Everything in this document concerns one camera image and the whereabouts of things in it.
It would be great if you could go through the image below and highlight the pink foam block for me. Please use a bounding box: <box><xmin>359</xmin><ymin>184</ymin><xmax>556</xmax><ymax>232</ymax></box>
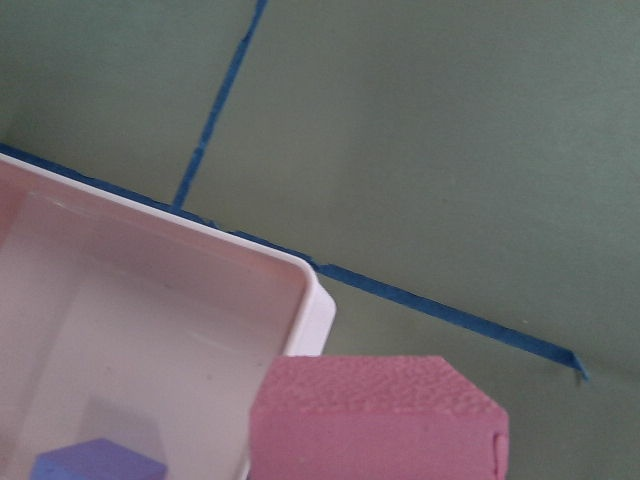
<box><xmin>249</xmin><ymin>356</ymin><xmax>509</xmax><ymax>479</ymax></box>

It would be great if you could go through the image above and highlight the pink plastic bin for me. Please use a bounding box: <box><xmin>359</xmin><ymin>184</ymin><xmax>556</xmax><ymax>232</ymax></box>
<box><xmin>1</xmin><ymin>155</ymin><xmax>336</xmax><ymax>479</ymax></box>

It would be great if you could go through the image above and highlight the purple foam block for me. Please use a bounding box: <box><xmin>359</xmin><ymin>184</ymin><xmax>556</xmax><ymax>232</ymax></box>
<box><xmin>29</xmin><ymin>439</ymin><xmax>168</xmax><ymax>480</ymax></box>

